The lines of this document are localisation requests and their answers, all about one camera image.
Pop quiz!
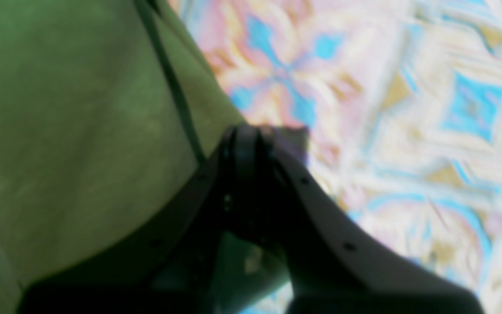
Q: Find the olive green t-shirt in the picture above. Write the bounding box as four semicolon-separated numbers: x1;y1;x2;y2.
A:
0;0;291;314

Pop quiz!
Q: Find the patterned tile tablecloth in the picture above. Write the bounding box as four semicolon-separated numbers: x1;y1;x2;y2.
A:
170;0;502;314

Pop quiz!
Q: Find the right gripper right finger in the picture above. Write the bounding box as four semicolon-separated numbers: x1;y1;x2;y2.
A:
244;126;483;314

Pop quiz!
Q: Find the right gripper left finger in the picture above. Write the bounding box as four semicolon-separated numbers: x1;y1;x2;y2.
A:
17;126;236;314

